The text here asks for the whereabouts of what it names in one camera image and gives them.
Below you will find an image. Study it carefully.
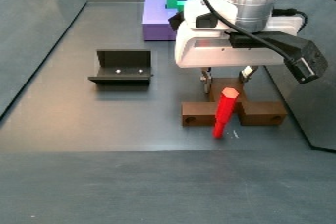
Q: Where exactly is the purple base block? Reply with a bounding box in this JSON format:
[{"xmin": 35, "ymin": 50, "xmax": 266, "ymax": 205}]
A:
[{"xmin": 142, "ymin": 0, "xmax": 179, "ymax": 41}]

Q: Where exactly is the red hexagonal peg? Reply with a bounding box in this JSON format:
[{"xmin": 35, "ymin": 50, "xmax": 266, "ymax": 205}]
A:
[{"xmin": 212, "ymin": 87, "xmax": 239, "ymax": 138}]

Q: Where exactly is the brown T-shaped block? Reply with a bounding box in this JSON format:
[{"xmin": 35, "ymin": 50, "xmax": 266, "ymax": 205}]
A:
[{"xmin": 182, "ymin": 78, "xmax": 288, "ymax": 126}]

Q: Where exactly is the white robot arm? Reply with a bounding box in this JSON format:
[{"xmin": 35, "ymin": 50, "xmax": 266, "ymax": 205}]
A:
[{"xmin": 170, "ymin": 0, "xmax": 302, "ymax": 86}]

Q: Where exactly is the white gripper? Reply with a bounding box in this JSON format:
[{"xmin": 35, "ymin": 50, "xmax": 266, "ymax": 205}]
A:
[{"xmin": 175, "ymin": 0, "xmax": 302, "ymax": 93}]

